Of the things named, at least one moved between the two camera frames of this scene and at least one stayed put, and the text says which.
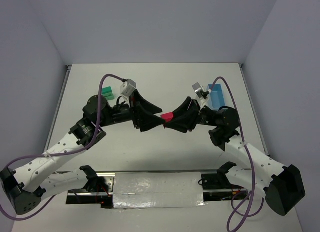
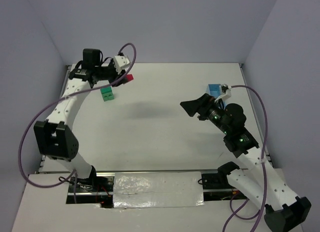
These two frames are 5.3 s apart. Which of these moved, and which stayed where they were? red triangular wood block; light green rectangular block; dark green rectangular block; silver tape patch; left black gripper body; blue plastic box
Moved: left black gripper body; red triangular wood block
Stayed: light green rectangular block; blue plastic box; silver tape patch; dark green rectangular block
